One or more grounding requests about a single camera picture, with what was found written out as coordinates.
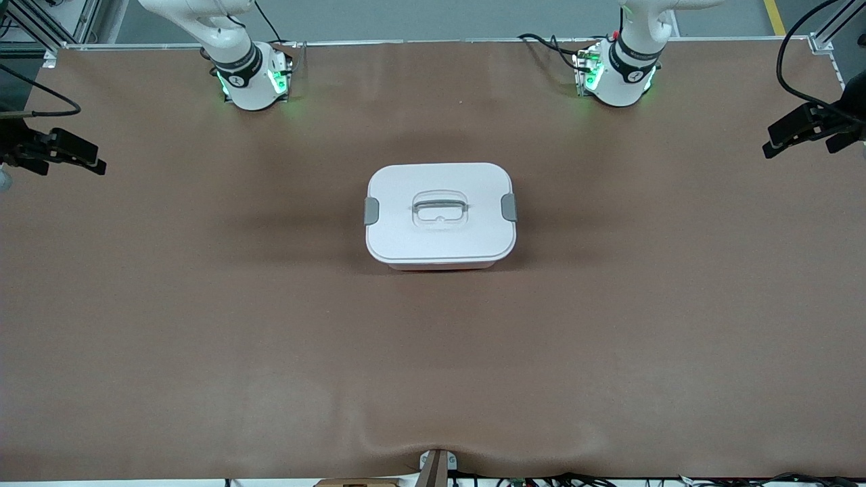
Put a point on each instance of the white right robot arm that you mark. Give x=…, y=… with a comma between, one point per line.
x=237, y=74

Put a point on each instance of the brown table mat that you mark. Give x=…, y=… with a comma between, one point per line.
x=433, y=372

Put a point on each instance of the brown cardboard piece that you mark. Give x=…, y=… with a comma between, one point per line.
x=358, y=483

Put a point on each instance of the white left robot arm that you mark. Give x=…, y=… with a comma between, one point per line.
x=626, y=67

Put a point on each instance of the white plastic box lid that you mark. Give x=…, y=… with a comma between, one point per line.
x=406, y=237

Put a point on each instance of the pink plastic storage box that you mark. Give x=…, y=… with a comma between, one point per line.
x=440, y=267

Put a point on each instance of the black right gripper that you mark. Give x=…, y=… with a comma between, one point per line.
x=15, y=145

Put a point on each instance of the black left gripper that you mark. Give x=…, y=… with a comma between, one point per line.
x=850, y=116

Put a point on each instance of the aluminium frame profile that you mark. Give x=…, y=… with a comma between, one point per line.
x=835, y=24
x=34, y=26

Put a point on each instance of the grey lid latch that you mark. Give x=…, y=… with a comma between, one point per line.
x=509, y=207
x=372, y=211

